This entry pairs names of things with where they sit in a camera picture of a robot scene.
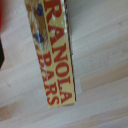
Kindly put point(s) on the yellow granola bars box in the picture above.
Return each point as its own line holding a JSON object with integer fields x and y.
{"x": 56, "y": 56}

